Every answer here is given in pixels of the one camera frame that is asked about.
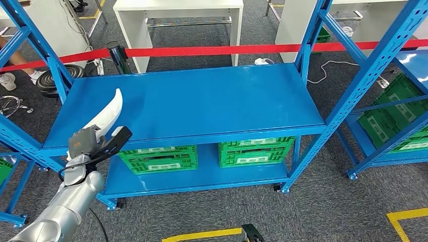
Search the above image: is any black stanchion post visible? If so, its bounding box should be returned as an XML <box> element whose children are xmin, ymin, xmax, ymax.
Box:
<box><xmin>106</xmin><ymin>40</ymin><xmax>132</xmax><ymax>75</ymax></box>

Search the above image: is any black round stanchion base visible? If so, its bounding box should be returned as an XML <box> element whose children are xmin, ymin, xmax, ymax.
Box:
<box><xmin>35</xmin><ymin>64</ymin><xmax>86</xmax><ymax>99</ymax></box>

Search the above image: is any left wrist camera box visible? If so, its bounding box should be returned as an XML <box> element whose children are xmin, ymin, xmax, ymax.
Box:
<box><xmin>87</xmin><ymin>126</ymin><xmax>133</xmax><ymax>165</ymax></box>

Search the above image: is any dark right robot hand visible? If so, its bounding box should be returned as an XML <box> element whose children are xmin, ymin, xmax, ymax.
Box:
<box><xmin>241</xmin><ymin>223</ymin><xmax>265</xmax><ymax>242</ymax></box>

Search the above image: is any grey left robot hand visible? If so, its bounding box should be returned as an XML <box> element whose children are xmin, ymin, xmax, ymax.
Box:
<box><xmin>68</xmin><ymin>125</ymin><xmax>101</xmax><ymax>159</ymax></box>

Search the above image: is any white curved plastic part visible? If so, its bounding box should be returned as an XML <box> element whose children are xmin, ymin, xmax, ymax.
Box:
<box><xmin>82</xmin><ymin>88</ymin><xmax>123</xmax><ymax>143</ymax></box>

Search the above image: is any blue steel shelf rack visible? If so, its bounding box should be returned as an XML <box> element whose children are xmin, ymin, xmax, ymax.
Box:
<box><xmin>0</xmin><ymin>26</ymin><xmax>47</xmax><ymax>229</ymax></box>
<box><xmin>0</xmin><ymin>0</ymin><xmax>428</xmax><ymax>212</ymax></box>
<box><xmin>336</xmin><ymin>50</ymin><xmax>428</xmax><ymax>181</ymax></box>

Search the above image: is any white floor cable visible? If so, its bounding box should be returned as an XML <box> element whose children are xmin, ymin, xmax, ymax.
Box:
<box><xmin>307</xmin><ymin>60</ymin><xmax>390</xmax><ymax>89</ymax></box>

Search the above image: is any yellow floor tape square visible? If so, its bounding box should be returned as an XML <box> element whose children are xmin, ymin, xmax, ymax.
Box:
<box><xmin>386</xmin><ymin>207</ymin><xmax>428</xmax><ymax>242</ymax></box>

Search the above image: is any red barrier belt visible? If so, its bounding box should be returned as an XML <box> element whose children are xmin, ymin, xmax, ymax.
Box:
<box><xmin>125</xmin><ymin>39</ymin><xmax>428</xmax><ymax>58</ymax></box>
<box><xmin>0</xmin><ymin>48</ymin><xmax>112</xmax><ymax>73</ymax></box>

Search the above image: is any chrome stool base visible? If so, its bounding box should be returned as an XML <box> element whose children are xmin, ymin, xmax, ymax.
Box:
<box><xmin>0</xmin><ymin>95</ymin><xmax>34</xmax><ymax>118</ymax></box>

